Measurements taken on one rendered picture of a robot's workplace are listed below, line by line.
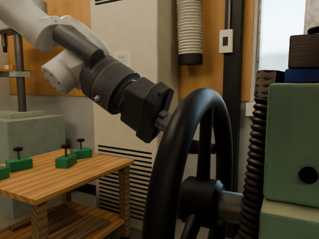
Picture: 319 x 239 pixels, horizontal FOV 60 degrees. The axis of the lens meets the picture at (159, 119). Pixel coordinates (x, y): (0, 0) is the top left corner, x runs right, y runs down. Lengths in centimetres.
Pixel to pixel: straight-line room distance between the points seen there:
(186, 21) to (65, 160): 103
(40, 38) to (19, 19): 5
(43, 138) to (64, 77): 181
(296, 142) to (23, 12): 53
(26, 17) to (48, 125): 177
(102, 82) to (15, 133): 175
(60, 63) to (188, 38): 123
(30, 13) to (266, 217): 53
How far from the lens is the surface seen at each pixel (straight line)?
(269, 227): 22
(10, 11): 63
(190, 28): 170
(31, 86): 296
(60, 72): 52
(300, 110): 22
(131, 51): 175
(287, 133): 22
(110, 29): 187
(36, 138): 228
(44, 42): 60
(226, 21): 174
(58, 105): 269
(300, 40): 26
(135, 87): 45
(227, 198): 35
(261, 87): 27
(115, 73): 48
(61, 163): 152
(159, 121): 45
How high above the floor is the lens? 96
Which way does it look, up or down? 7 degrees down
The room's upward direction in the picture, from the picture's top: straight up
